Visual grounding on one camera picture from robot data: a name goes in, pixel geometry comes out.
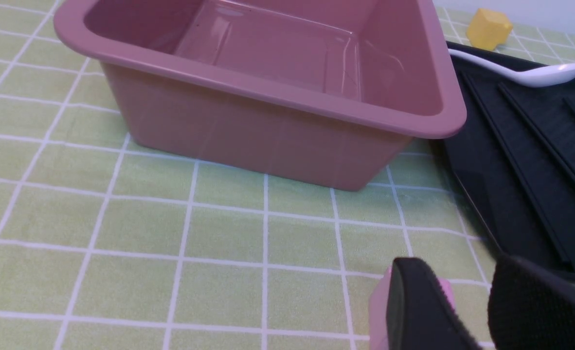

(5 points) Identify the left gripper black padded left finger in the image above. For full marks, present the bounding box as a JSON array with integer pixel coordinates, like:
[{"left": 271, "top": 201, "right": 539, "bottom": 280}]
[{"left": 368, "top": 257, "right": 480, "bottom": 350}]

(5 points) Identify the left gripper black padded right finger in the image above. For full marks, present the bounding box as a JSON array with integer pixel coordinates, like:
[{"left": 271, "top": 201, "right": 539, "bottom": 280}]
[{"left": 487, "top": 254, "right": 575, "bottom": 350}]

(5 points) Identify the white ceramic spoon far left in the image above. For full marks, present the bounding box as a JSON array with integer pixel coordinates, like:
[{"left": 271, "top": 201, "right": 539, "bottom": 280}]
[{"left": 448, "top": 49, "right": 575, "bottom": 88}]

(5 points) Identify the pink plastic bin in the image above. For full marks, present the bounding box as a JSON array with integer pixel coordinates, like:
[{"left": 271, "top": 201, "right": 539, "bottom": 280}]
[{"left": 53, "top": 0, "right": 467, "bottom": 191}]

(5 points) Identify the yellow cube block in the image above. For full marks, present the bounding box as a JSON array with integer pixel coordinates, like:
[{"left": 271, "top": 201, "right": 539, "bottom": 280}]
[{"left": 466, "top": 7, "right": 514, "bottom": 51}]

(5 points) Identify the green checkered tablecloth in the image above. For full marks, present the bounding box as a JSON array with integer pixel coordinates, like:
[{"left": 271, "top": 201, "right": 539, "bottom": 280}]
[{"left": 0, "top": 0, "right": 575, "bottom": 350}]

